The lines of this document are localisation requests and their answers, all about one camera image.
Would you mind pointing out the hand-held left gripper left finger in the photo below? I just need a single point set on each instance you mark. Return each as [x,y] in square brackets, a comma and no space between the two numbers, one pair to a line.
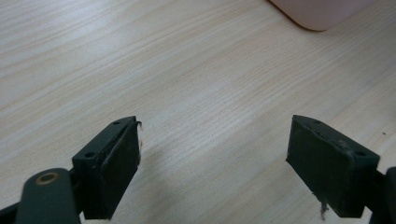
[106,174]

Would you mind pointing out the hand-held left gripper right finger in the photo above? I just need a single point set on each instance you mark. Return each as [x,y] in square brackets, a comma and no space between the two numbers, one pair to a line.
[330,168]

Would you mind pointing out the pink plastic storage box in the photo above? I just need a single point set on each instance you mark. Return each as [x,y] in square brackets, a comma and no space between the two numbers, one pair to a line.
[320,12]

